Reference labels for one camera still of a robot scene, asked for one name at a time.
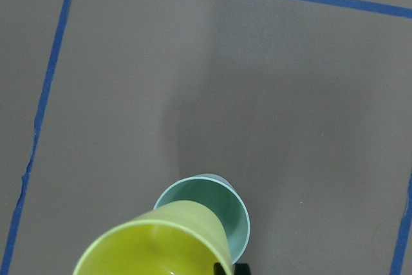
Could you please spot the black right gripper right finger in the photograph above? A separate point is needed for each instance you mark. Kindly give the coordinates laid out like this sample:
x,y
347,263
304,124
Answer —
x,y
242,269

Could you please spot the green cup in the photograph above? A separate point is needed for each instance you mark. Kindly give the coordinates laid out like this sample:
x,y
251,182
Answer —
x,y
216,193

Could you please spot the yellow cup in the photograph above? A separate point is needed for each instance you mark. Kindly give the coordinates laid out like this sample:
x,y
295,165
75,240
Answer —
x,y
182,237

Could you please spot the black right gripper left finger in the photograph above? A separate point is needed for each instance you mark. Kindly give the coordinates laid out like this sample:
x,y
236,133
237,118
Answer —
x,y
218,269

